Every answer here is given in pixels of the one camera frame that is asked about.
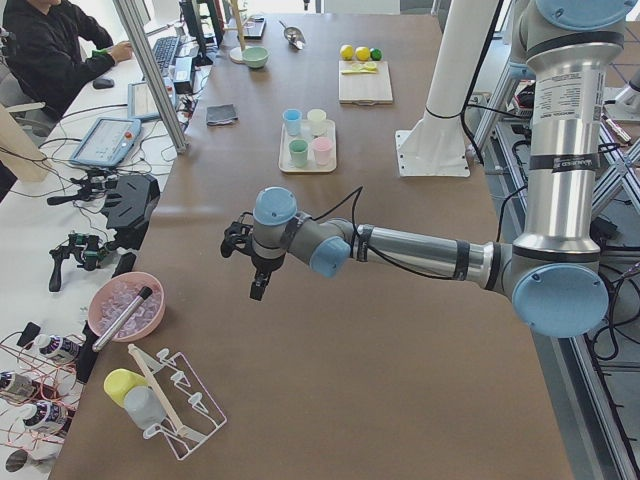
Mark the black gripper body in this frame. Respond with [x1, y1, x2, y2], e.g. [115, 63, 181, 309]
[220, 212, 283, 281]

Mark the green plastic cup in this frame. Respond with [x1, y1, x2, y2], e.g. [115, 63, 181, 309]
[288, 139, 308, 168]

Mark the pink plastic cup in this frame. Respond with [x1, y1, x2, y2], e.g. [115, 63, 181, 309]
[311, 137, 333, 166]

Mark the blue plastic cup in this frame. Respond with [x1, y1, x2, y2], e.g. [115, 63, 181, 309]
[282, 108, 302, 137]

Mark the pale yellow plastic cup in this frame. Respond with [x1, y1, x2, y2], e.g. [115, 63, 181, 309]
[306, 108, 327, 137]

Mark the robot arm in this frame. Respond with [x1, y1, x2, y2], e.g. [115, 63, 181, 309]
[221, 1, 633, 338]
[423, 0, 502, 133]

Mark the cream rabbit serving tray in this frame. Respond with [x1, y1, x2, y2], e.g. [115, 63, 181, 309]
[278, 120, 337, 174]

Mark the grey folded cloth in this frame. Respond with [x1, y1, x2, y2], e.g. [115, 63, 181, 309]
[206, 104, 238, 126]

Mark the pink bowl with ice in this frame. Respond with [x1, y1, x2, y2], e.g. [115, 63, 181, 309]
[88, 272, 166, 342]

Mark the teach pendant tablet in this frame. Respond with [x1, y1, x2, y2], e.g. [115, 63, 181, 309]
[127, 78, 178, 122]
[69, 117, 141, 168]

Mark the clear lidded bottle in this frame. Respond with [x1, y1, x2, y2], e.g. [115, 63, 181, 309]
[123, 386, 167, 430]

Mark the yellow lidded bottle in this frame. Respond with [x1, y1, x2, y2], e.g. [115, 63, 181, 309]
[103, 368, 148, 408]

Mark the green bowl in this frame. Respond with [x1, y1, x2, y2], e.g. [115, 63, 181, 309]
[242, 46, 269, 69]

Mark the wooden cup stand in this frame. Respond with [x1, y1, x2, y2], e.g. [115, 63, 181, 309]
[227, 0, 246, 64]

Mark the wooden cutting board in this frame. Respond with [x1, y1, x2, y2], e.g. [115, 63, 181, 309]
[338, 60, 394, 105]

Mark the black keyboard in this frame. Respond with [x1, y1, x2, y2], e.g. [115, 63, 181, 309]
[152, 36, 180, 75]

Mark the metal ice scoop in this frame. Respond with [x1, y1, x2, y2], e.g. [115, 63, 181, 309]
[279, 20, 306, 50]

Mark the yellow plastic knife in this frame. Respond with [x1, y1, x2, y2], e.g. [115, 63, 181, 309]
[340, 69, 378, 75]

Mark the whole yellow lemon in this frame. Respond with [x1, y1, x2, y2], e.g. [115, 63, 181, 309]
[340, 44, 355, 61]
[354, 46, 371, 62]

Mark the green lime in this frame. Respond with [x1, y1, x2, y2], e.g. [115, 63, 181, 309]
[370, 48, 383, 61]

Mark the seated person in black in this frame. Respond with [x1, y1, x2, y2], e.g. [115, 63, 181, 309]
[3, 0, 133, 120]

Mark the metal ice tongs handle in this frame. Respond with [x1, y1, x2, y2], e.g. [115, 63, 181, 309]
[92, 286, 153, 352]

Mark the white wire drying rack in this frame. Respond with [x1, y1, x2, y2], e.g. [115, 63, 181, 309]
[128, 344, 227, 461]

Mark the aluminium frame post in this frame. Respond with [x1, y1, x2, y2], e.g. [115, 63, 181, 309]
[113, 0, 188, 154]

